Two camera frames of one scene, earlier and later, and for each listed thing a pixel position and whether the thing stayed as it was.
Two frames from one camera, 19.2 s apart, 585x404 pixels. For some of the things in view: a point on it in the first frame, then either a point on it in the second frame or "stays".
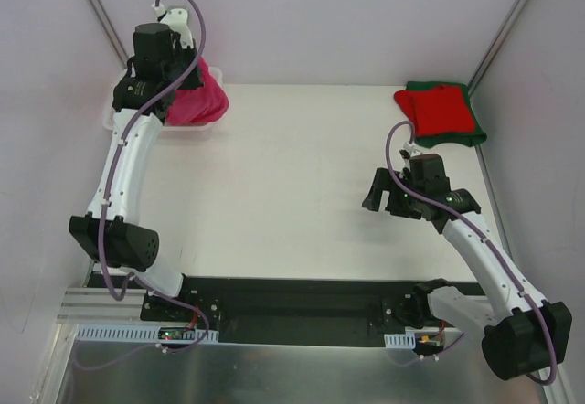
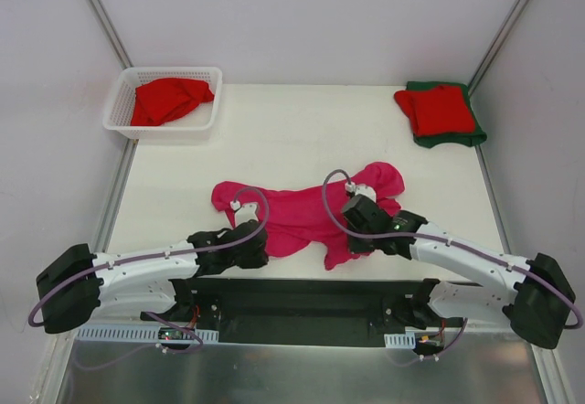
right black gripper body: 398,199 → 362,214
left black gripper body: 191,73 → 255,238
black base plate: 280,310 stays
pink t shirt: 200,105 → 314,219
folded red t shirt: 439,110 stays
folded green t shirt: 466,139 stays
